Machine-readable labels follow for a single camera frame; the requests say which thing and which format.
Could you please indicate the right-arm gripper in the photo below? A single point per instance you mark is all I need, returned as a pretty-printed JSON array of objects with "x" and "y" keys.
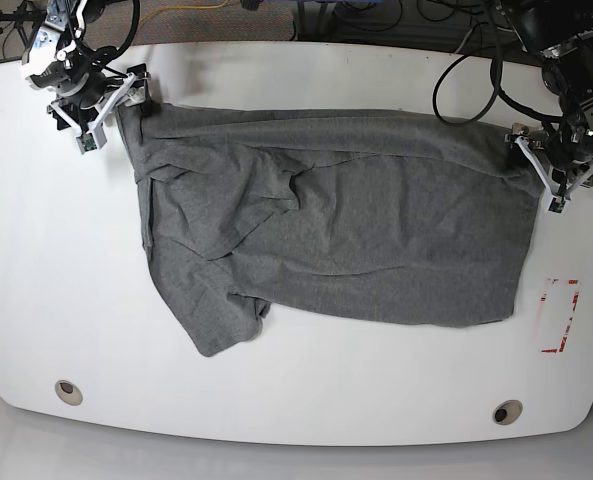
[{"x": 86, "y": 110}]

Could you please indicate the table cable grommet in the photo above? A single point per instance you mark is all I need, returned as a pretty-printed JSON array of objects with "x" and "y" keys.
[
  {"x": 507, "y": 412},
  {"x": 68, "y": 393}
]

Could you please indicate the black tripod stand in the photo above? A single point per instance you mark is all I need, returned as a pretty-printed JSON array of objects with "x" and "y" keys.
[{"x": 18, "y": 22}]

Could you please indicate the grey T-shirt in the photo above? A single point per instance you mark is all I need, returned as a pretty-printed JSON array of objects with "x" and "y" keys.
[{"x": 374, "y": 215}]

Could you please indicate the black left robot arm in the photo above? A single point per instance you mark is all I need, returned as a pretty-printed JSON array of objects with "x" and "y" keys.
[{"x": 552, "y": 32}]

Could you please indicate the red tape rectangle marking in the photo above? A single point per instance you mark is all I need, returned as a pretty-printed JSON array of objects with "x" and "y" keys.
[{"x": 556, "y": 311}]

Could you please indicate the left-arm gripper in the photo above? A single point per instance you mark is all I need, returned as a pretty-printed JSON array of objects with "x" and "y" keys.
[{"x": 562, "y": 158}]

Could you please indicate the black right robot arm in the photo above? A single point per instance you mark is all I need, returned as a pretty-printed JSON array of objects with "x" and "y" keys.
[{"x": 58, "y": 58}]

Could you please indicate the left table cable grommet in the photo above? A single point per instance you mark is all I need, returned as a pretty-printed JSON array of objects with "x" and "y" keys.
[{"x": 68, "y": 393}]

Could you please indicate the right table cable grommet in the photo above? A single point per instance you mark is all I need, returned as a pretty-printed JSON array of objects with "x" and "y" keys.
[{"x": 507, "y": 412}]

